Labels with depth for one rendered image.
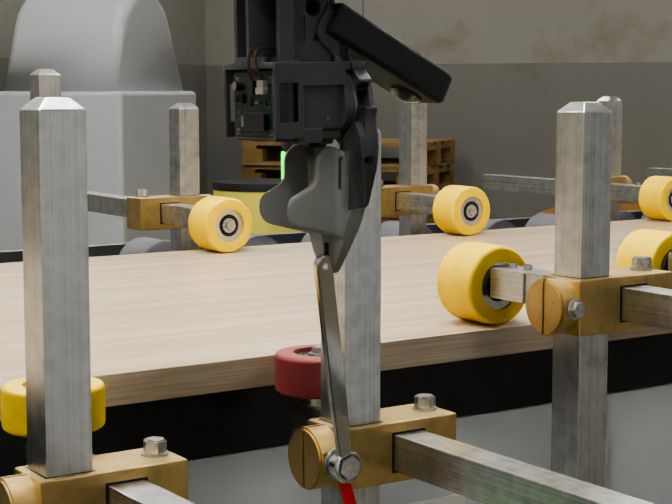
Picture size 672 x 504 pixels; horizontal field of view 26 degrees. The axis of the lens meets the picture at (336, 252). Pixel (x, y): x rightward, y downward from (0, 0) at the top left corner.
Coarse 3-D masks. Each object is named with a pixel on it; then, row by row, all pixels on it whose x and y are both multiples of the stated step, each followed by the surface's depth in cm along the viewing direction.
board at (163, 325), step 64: (128, 256) 207; (192, 256) 207; (256, 256) 207; (384, 256) 207; (0, 320) 149; (128, 320) 149; (192, 320) 149; (256, 320) 149; (384, 320) 149; (448, 320) 149; (512, 320) 149; (0, 384) 117; (128, 384) 122; (192, 384) 125; (256, 384) 129
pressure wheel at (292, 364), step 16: (288, 352) 127; (304, 352) 129; (320, 352) 127; (288, 368) 125; (304, 368) 124; (320, 368) 124; (288, 384) 125; (304, 384) 124; (320, 384) 124; (320, 400) 127
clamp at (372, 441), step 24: (384, 408) 122; (408, 408) 122; (312, 432) 114; (360, 432) 115; (384, 432) 116; (432, 432) 119; (288, 456) 117; (312, 456) 114; (360, 456) 115; (384, 456) 116; (312, 480) 114; (360, 480) 115; (384, 480) 116
